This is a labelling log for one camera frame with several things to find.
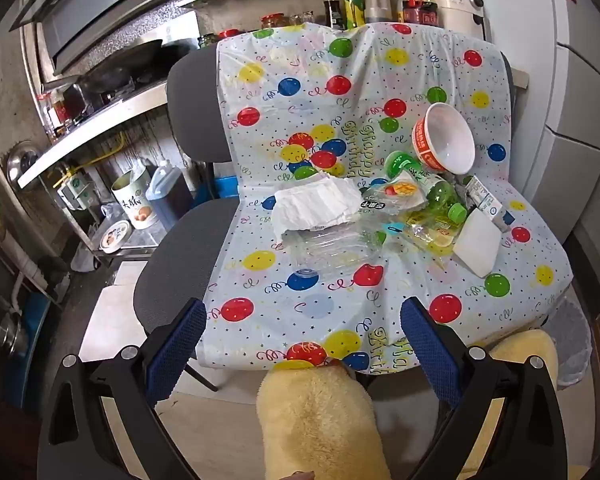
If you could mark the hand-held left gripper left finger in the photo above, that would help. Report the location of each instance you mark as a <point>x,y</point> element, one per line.
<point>175,355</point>

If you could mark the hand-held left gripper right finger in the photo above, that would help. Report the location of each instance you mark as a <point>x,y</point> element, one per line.
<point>430,350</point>

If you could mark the yellow plastic wrapper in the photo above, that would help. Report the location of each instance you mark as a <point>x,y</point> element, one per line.
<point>430,235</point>

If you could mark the mesh bin with plastic bag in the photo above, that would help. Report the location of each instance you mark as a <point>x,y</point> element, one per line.
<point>575,340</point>

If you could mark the white flat card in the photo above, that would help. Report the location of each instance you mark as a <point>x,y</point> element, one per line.
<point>477,242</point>

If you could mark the small teal wrapper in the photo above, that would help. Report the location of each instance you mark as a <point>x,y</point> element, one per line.
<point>394,230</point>

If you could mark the yellow fleece pants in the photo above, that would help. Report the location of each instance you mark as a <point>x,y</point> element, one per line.
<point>320,420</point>

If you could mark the white enamel basin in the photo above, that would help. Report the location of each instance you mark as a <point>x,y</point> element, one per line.
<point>115,237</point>

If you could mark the clear plastic bottle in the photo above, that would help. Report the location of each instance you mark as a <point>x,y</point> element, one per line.
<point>330,252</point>

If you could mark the cream tin can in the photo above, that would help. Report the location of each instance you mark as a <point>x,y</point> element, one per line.
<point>135,202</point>

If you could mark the green plastic bottle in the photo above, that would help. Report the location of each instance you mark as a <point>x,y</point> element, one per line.
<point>440,192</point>

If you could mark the small white drink carton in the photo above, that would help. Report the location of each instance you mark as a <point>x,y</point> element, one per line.
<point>485,200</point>

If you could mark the clear wrapper with orange print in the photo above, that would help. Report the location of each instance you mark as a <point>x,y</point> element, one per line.
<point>400,192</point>

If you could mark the blue oil jug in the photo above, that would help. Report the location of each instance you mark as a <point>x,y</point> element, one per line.
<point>167,190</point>

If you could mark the blue plastic crate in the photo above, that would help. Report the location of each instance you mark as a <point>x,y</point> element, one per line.
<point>226,189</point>

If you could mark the white crumpled tissue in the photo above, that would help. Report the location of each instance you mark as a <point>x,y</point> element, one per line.
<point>315,205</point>

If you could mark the red and white paper bowl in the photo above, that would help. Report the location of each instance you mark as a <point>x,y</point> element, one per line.
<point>450,135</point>

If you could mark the steel kitchen counter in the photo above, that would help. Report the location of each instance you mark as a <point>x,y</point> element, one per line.
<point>80,140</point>

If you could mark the grey office chair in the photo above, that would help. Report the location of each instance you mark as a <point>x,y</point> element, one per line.
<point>190,110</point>

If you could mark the steel pot lid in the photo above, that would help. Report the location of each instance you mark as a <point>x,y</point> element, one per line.
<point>22,162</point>

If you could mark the balloon print plastic sheet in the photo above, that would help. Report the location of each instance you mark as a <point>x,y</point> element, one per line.
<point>305,120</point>

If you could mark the grey refrigerator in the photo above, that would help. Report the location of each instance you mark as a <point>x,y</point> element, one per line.
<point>580,110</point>

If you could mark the black wok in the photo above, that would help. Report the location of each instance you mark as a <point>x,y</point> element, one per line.
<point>125,65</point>

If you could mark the red lid jar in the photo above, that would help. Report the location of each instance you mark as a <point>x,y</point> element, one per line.
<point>272,21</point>

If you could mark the brown bottle with red cap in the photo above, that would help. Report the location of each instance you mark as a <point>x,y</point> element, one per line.
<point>377,5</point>

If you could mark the yellow green labelled bottle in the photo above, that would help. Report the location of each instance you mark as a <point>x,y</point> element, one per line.
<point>354,7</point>

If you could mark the dark soy sauce bottle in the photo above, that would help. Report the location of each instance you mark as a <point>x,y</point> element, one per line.
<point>334,10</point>

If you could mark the steel range hood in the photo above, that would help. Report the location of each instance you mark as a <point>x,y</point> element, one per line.
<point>105,5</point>

